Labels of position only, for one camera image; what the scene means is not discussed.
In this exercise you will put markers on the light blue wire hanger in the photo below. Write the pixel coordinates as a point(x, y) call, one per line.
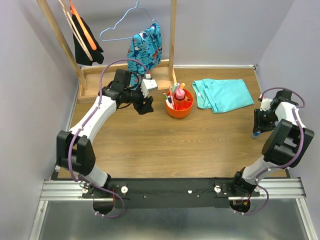
point(135, 19)

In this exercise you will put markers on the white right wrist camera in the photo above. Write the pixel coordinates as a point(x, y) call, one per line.
point(265, 104)

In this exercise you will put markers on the teal folded t-shirt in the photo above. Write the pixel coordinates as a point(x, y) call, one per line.
point(221, 96)

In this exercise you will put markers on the orange pen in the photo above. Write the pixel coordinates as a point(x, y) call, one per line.
point(170, 91)

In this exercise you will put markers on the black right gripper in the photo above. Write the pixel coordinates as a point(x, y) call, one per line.
point(259, 124)

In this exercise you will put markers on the blue capped grey bottle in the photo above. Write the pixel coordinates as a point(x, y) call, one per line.
point(254, 135)

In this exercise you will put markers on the light wooden hanger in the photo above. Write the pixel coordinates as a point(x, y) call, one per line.
point(76, 33)

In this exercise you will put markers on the blue patterned hanging shirt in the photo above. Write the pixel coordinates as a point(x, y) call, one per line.
point(146, 46)

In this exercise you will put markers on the orange plastic hanger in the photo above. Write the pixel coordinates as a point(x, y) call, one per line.
point(84, 29)

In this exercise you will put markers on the white marker green cap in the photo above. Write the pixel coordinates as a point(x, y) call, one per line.
point(165, 97)

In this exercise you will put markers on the orange round divided organizer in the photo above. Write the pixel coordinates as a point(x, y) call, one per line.
point(182, 107)

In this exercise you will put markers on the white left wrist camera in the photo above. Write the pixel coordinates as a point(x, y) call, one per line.
point(147, 86)

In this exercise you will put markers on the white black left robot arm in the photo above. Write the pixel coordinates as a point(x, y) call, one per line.
point(74, 149)

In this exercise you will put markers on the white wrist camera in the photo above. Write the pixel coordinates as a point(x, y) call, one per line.
point(147, 86)
point(265, 104)

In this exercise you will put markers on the yellow pink highlighter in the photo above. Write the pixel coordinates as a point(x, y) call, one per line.
point(182, 86)

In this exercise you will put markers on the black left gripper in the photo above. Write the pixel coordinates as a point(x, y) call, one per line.
point(143, 108)

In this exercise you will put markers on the green grey highlighter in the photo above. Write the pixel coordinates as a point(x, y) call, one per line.
point(174, 88)

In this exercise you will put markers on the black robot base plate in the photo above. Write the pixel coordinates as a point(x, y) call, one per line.
point(164, 193)

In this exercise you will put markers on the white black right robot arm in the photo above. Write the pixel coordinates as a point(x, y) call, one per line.
point(286, 145)

